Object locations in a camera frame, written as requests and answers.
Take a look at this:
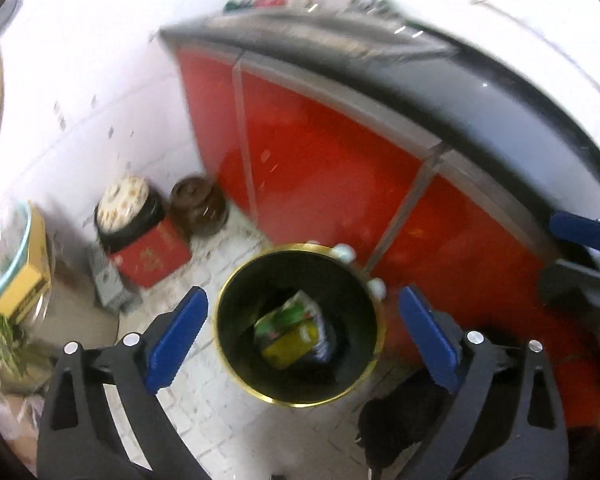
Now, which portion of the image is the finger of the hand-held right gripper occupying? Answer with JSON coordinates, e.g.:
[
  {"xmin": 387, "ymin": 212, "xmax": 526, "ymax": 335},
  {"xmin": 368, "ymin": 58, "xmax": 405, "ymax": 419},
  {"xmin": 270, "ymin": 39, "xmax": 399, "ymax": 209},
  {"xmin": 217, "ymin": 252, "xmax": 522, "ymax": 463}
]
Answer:
[
  {"xmin": 537, "ymin": 259, "xmax": 600, "ymax": 317},
  {"xmin": 549, "ymin": 210, "xmax": 600, "ymax": 252}
]

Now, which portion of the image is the green yellow snack packet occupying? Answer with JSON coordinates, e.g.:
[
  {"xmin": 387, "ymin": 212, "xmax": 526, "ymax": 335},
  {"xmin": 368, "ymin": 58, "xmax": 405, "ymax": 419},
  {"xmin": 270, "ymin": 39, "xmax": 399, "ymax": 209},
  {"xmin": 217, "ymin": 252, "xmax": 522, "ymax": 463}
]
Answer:
[{"xmin": 253, "ymin": 290, "xmax": 337, "ymax": 371}]

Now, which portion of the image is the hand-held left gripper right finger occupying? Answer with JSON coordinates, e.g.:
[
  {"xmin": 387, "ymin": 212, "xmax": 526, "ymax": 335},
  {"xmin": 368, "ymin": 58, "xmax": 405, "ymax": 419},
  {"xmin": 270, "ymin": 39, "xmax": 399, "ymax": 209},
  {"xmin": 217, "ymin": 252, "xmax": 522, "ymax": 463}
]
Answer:
[{"xmin": 397, "ymin": 284, "xmax": 570, "ymax": 480}]

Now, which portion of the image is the black trash bin gold rim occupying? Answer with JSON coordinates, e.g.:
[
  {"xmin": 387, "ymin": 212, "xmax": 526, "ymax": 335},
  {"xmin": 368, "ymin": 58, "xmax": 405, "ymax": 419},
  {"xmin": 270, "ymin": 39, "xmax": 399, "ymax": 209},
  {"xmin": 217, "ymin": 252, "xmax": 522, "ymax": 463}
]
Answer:
[{"xmin": 215, "ymin": 243, "xmax": 385, "ymax": 407}]

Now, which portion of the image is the black jar with floral lid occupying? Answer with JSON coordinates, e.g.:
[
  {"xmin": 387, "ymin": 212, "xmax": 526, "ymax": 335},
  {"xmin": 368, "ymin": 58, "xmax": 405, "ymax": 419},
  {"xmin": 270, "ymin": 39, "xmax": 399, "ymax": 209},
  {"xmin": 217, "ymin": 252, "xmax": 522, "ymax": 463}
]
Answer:
[{"xmin": 94, "ymin": 174, "xmax": 167, "ymax": 253}]

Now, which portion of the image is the grey metal grater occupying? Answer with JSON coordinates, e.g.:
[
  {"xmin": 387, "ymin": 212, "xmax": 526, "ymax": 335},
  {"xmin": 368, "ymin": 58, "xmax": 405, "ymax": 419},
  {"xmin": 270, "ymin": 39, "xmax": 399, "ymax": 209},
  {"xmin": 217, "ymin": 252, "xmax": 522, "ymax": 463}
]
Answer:
[{"xmin": 87, "ymin": 247, "xmax": 142, "ymax": 314}]

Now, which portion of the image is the brown glazed jar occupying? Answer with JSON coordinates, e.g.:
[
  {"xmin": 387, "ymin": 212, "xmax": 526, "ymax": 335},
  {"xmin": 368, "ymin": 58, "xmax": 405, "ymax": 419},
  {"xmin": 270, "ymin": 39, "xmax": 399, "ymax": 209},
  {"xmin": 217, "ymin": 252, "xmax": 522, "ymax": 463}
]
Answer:
[{"xmin": 170, "ymin": 174, "xmax": 229, "ymax": 237}]

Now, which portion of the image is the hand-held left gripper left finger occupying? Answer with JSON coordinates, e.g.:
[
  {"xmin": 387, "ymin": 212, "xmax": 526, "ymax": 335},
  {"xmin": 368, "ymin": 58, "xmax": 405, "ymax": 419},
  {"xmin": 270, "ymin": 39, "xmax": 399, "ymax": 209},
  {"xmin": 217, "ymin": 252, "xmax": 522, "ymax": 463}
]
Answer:
[{"xmin": 36, "ymin": 286, "xmax": 216, "ymax": 480}]

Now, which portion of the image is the yellow cardboard box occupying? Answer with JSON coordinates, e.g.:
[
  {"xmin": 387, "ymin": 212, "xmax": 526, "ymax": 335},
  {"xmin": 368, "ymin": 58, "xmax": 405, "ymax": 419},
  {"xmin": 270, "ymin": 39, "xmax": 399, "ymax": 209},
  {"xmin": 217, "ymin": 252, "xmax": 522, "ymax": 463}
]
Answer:
[{"xmin": 0, "ymin": 204, "xmax": 53, "ymax": 324}]

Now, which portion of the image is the clear glass bowl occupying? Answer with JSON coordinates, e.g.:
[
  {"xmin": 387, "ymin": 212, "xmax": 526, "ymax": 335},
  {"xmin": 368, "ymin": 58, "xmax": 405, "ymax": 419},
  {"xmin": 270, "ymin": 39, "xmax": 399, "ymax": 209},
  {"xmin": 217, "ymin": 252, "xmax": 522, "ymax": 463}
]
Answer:
[{"xmin": 0, "ymin": 199, "xmax": 34, "ymax": 297}]

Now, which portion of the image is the red kitchen cabinet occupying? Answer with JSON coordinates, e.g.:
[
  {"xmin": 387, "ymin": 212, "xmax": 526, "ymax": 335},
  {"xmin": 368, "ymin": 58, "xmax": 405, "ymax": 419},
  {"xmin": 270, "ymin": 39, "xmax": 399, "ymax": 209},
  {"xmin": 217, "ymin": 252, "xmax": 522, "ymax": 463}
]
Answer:
[{"xmin": 160, "ymin": 7, "xmax": 600, "ymax": 431}]

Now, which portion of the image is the red gift box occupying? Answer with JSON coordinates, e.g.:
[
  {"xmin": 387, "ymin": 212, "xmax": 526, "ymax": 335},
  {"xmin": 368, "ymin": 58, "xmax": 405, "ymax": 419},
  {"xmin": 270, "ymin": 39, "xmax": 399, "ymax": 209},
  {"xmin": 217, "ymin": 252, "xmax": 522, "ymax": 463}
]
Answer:
[{"xmin": 107, "ymin": 217, "xmax": 193, "ymax": 289}]

